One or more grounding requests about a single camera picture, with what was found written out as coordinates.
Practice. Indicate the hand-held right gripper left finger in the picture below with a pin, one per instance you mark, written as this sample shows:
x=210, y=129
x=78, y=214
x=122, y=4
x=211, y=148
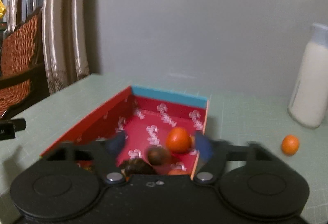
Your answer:
x=116, y=142

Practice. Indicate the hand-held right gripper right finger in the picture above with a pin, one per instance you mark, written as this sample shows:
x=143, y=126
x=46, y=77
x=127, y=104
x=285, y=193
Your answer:
x=203, y=147

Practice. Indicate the orange tangerine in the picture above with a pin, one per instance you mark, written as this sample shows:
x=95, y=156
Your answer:
x=178, y=140
x=290, y=144

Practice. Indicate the dark wrinkled passion fruit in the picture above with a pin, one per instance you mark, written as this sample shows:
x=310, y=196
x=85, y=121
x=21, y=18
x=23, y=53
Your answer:
x=138, y=167

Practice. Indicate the reddish brown small fruit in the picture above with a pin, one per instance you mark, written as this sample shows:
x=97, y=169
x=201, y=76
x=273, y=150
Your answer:
x=156, y=155

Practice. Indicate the red patterned box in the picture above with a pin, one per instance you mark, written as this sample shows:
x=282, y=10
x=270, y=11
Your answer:
x=179, y=108

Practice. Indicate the orange woven wooden chair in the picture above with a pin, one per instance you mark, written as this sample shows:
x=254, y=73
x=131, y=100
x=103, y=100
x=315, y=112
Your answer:
x=18, y=60

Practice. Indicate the beige satin curtain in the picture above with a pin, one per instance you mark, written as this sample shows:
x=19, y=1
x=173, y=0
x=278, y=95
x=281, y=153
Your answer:
x=56, y=21

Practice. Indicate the yellow object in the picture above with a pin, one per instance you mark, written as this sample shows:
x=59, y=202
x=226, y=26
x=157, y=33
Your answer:
x=2, y=10

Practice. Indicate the white thermos jug blue lid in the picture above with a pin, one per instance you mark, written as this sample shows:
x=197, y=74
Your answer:
x=310, y=85

